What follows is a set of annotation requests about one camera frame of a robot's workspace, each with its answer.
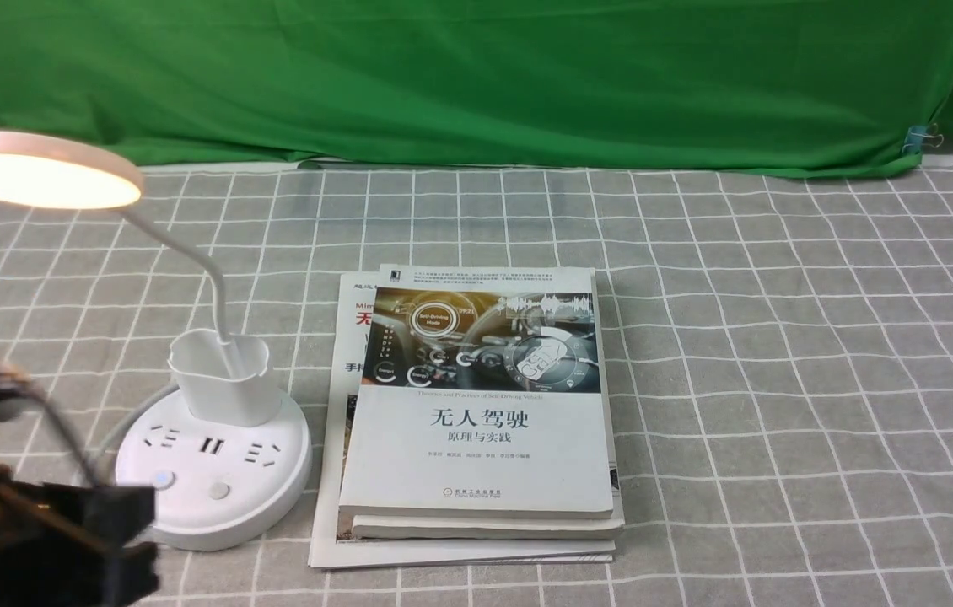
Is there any top white book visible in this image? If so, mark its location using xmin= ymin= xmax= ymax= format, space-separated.
xmin=338 ymin=264 xmax=615 ymax=520

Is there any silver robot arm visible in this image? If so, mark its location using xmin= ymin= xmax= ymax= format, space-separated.
xmin=0 ymin=361 xmax=161 ymax=606

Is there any blue binder clip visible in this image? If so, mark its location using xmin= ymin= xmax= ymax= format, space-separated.
xmin=901 ymin=124 xmax=945 ymax=155

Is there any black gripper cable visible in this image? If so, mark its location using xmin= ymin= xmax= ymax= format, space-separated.
xmin=28 ymin=388 xmax=101 ymax=487

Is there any middle white book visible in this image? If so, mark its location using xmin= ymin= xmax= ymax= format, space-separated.
xmin=351 ymin=271 xmax=625 ymax=541

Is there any grey checkered tablecloth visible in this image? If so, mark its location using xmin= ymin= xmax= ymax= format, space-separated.
xmin=0 ymin=162 xmax=953 ymax=607

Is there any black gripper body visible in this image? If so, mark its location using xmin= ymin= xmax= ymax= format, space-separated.
xmin=0 ymin=465 xmax=160 ymax=606

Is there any white book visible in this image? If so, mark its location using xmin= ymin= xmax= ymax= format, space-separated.
xmin=338 ymin=264 xmax=615 ymax=520
xmin=310 ymin=271 xmax=616 ymax=570
xmin=351 ymin=271 xmax=625 ymax=541

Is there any green backdrop cloth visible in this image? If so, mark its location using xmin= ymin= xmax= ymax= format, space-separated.
xmin=0 ymin=1 xmax=953 ymax=178

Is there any bottom white book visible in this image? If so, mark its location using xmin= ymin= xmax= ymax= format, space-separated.
xmin=310 ymin=271 xmax=616 ymax=570

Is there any white desk lamp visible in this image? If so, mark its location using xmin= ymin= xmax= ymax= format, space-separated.
xmin=0 ymin=131 xmax=311 ymax=551

